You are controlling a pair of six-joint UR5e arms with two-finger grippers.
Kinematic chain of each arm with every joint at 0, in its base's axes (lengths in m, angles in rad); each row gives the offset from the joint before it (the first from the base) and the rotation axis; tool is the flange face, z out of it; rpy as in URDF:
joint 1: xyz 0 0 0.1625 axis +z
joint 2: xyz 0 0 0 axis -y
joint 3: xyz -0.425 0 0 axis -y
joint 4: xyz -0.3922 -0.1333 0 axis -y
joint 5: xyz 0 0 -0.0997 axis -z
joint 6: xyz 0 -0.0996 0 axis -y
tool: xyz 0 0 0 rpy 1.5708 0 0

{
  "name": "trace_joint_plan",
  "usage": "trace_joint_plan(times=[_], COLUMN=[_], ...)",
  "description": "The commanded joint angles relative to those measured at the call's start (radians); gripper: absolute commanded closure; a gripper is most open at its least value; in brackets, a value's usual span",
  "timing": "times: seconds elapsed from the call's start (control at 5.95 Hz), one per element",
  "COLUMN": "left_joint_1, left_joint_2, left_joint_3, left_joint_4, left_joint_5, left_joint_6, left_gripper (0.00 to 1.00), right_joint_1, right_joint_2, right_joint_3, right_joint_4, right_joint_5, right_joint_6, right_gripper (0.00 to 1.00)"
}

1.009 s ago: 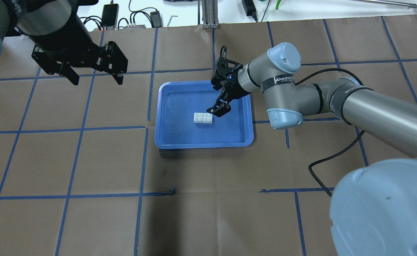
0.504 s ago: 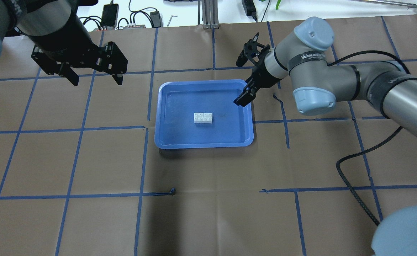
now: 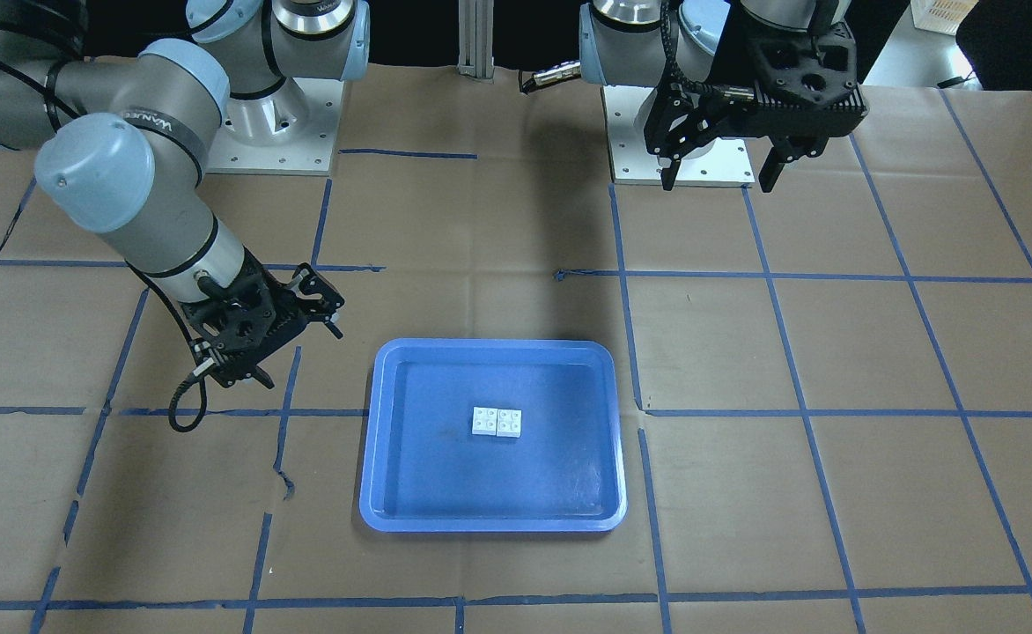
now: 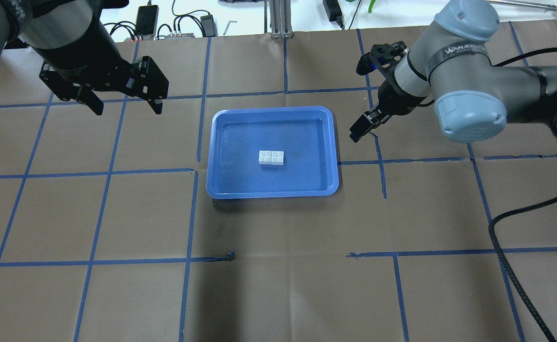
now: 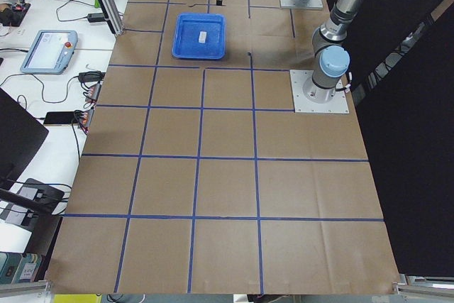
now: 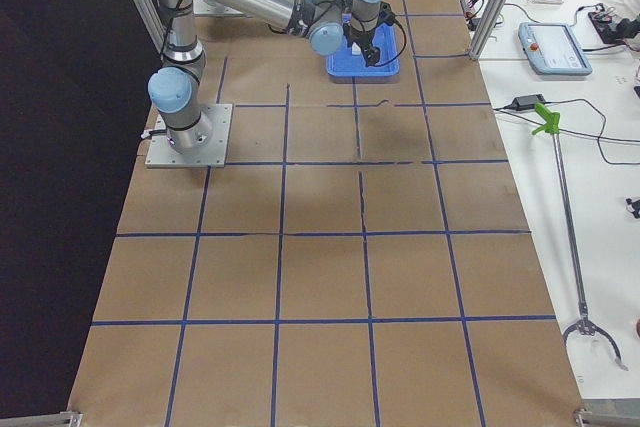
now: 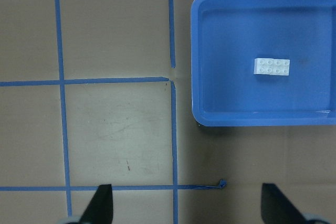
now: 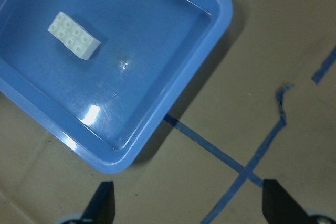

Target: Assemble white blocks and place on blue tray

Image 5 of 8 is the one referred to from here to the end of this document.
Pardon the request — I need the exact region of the usb hub with cables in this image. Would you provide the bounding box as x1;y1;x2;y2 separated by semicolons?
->
83;83;101;103

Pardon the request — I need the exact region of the blue plastic tray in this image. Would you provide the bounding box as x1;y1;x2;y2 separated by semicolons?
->
172;13;226;60

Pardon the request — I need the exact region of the blue teach pendant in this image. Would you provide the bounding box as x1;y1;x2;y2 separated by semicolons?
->
20;30;78;75

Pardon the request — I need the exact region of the brown paper table cover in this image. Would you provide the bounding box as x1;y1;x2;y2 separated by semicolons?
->
46;0;398;294

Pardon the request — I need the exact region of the black smartphone on desk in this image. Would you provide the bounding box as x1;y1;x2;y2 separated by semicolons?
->
43;111;77;126

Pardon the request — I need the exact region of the black monitor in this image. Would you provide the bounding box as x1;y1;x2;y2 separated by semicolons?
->
0;90;49;190

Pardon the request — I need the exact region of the black power adapter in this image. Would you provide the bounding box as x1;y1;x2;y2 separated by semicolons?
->
87;13;106;23

